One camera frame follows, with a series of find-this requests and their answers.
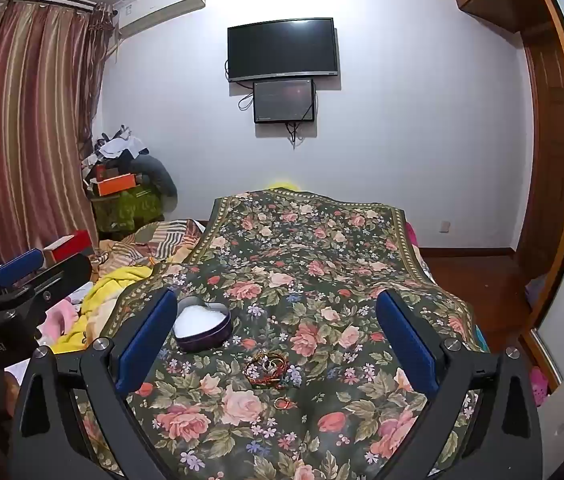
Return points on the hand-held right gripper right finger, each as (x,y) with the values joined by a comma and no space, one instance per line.
(408,345)

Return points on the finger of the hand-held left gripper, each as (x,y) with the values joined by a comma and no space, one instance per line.
(18,263)
(57,280)

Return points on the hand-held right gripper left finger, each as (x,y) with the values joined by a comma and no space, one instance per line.
(146,342)

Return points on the purple heart-shaped tin box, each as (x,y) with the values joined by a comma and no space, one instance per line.
(200,321)

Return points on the pink cloth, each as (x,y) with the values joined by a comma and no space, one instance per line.
(62,317)

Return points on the red box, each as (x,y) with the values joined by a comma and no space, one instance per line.
(74,245)

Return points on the yellow blanket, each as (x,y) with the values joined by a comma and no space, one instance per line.
(107,290)

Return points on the green patterned box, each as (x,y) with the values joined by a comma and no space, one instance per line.
(127,207)

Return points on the striped patterned blanket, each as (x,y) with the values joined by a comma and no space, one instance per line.
(162,240)

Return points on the orange box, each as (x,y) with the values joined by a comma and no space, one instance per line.
(117,185)

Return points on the floral blanket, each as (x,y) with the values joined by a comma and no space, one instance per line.
(312,270)

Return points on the pink slippers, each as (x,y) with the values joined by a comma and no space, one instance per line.
(539,385)

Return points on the striped brown curtain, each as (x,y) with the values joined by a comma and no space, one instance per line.
(22,125)

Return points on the pile of clothes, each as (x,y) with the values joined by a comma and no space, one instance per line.
(112,147)

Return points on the wooden wardrobe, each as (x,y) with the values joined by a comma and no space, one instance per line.
(552,110)

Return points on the white air conditioner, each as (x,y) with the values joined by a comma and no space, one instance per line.
(162,2)

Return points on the white wall socket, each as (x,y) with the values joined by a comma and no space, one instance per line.
(445,226)

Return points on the small black wall monitor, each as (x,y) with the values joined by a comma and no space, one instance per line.
(283,101)

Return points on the large black wall television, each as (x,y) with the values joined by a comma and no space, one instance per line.
(282,47)

